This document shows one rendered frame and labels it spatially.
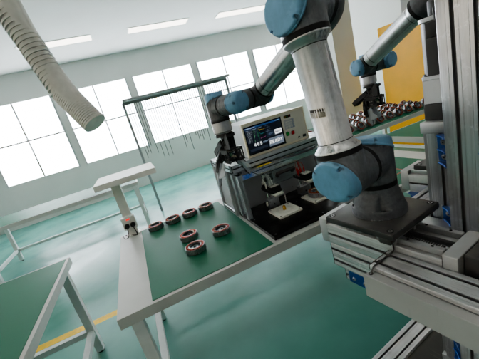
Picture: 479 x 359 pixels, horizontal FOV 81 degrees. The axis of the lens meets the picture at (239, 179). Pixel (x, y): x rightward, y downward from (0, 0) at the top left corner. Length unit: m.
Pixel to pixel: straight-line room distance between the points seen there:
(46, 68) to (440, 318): 2.31
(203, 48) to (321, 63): 7.71
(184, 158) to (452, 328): 7.55
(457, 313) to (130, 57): 7.82
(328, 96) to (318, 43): 0.12
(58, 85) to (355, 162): 1.96
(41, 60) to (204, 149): 6.17
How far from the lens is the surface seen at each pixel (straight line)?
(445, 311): 0.75
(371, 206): 0.88
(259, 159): 1.68
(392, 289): 0.80
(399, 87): 5.41
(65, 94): 2.25
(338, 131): 0.72
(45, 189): 8.14
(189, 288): 1.35
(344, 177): 0.70
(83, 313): 2.45
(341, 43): 5.67
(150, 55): 8.07
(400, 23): 1.36
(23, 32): 2.41
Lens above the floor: 1.45
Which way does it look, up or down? 15 degrees down
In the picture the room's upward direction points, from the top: 16 degrees counter-clockwise
